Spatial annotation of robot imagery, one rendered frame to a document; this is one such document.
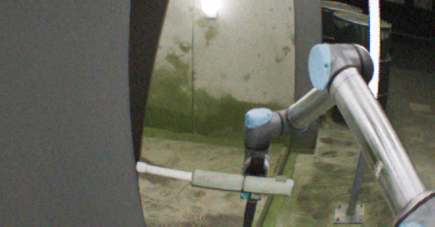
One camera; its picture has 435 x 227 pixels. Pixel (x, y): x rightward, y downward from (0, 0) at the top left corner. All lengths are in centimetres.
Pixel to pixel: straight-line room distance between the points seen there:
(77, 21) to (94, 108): 5
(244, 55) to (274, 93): 30
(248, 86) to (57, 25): 298
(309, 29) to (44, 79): 284
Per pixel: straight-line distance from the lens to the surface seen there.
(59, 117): 19
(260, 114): 169
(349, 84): 114
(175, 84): 326
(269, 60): 306
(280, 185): 146
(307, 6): 295
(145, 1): 147
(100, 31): 21
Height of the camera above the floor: 141
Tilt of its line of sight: 20 degrees down
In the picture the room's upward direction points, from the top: straight up
